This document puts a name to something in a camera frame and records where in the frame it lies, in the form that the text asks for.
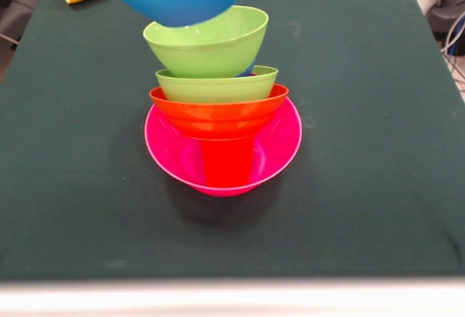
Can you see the orange bowl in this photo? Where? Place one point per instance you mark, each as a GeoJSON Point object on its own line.
{"type": "Point", "coordinates": [221, 120]}

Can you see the large pink bowl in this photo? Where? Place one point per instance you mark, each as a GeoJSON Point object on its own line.
{"type": "Point", "coordinates": [279, 142]}

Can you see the green bowl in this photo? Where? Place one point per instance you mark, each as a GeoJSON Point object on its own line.
{"type": "Point", "coordinates": [218, 89]}
{"type": "Point", "coordinates": [207, 51]}

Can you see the dark green tablecloth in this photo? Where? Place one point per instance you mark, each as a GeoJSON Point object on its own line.
{"type": "Point", "coordinates": [109, 222]}

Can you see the red cup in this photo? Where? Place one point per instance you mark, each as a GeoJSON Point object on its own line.
{"type": "Point", "coordinates": [227, 164]}

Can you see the dark blue bowl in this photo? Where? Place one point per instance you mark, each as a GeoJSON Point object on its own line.
{"type": "Point", "coordinates": [247, 70]}

